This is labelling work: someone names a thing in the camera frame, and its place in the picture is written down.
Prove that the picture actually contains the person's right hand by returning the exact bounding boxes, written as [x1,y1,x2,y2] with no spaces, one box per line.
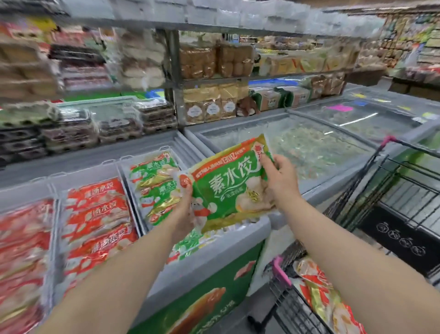
[259,154,303,214]

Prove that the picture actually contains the person's left hand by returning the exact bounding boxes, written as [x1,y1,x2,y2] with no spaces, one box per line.
[166,184,197,247]

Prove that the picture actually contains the grey freezer with green front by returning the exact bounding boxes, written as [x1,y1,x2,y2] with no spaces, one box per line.
[0,130,272,334]

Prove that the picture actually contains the red dumpling packets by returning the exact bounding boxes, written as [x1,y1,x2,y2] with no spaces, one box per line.
[0,178,140,334]

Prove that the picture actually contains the black wire shopping cart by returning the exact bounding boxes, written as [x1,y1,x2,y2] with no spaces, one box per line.
[247,136,440,334]

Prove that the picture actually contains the person's right forearm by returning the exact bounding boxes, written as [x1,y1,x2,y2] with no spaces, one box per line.
[275,198,440,334]

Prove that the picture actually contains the person's left forearm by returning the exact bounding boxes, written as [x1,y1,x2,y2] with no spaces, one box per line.
[36,220,186,334]

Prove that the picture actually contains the white plastic freezer basket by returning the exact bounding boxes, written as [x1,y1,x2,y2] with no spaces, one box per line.
[116,146,214,269]
[0,177,61,334]
[51,161,145,303]

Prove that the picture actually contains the grey freezer with loose dumplings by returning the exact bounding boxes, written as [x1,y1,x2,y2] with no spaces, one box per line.
[184,109,382,211]

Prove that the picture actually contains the black cart seat panel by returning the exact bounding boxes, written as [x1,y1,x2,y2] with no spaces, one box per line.
[357,206,440,276]

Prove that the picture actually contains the tan bread bag green band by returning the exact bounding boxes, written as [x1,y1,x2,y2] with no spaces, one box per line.
[253,88,286,112]
[278,86,312,109]

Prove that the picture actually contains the tan snack bag white label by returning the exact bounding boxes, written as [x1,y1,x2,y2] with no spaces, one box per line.
[184,89,207,125]
[203,88,222,123]
[220,84,240,119]

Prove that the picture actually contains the clear bags of brown pastries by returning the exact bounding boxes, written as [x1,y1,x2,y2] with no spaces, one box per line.
[302,72,346,100]

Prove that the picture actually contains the stacks of clear pastry boxes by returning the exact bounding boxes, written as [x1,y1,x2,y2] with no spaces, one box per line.
[41,98,179,154]

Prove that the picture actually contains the row of pale bread bags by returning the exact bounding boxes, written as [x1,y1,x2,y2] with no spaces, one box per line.
[259,51,360,76]

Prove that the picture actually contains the row of brown bread bags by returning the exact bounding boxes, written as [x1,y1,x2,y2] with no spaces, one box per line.
[178,43,255,80]

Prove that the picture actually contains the grey metal shelf rack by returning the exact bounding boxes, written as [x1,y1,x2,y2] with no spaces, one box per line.
[0,0,385,130]

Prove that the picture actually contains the wooden display stand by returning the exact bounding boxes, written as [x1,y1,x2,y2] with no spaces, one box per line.
[378,75,440,102]

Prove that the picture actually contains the bags of white round buns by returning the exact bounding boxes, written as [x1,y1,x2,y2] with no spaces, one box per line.
[116,29,169,90]

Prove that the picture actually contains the clear packs with red labels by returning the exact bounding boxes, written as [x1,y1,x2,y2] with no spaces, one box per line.
[60,63,116,91]

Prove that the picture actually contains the goods on display stand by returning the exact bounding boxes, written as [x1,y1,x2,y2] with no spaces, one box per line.
[388,65,440,85]

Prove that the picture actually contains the stack of dark tray packs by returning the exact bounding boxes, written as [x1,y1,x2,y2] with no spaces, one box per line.
[0,125,49,167]

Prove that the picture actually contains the clear box of green cakes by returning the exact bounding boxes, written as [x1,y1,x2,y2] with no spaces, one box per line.
[0,101,61,130]

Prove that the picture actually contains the far shelves of goods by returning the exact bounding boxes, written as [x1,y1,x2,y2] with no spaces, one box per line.
[357,12,440,69]

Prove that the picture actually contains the black tray pack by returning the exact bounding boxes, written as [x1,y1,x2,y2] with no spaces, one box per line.
[49,45,105,64]

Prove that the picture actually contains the stack of clear bun boxes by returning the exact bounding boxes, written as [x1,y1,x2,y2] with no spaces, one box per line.
[0,38,61,100]

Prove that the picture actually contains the row of red snack packs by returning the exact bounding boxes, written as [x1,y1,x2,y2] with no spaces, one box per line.
[0,17,117,45]

